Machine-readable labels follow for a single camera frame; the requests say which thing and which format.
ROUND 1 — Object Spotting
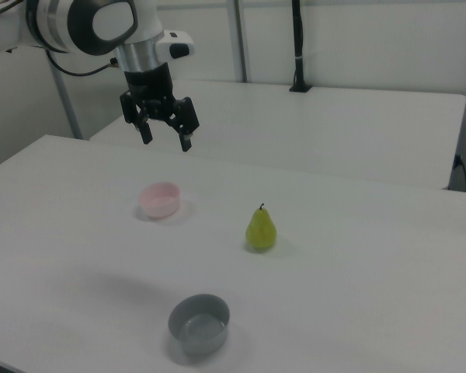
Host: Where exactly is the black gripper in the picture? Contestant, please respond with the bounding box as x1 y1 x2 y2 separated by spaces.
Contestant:
119 63 200 153

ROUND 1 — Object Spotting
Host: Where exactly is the green pear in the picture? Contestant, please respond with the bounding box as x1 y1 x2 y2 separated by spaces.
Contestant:
245 202 277 251

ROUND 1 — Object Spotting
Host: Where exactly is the pink bowl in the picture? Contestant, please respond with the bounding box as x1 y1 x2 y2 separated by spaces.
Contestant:
137 181 182 219

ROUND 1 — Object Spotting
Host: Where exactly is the grey bowl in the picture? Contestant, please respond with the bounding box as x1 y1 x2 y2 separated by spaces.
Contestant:
167 293 231 355

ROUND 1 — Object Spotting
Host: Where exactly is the white side table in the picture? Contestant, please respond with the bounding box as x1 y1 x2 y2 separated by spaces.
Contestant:
89 78 466 191

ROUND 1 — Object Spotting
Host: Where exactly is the grey metal wall post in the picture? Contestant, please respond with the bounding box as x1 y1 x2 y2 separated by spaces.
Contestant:
48 52 85 141
228 0 254 83

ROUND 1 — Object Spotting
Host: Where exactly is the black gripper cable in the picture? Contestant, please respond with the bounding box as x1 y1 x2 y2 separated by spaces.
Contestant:
45 49 120 77

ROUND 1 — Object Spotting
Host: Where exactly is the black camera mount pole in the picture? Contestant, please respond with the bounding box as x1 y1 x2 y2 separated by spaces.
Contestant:
289 0 313 94

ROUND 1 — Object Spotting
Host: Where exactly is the black cable at table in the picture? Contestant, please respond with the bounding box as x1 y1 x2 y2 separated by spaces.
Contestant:
454 154 466 193

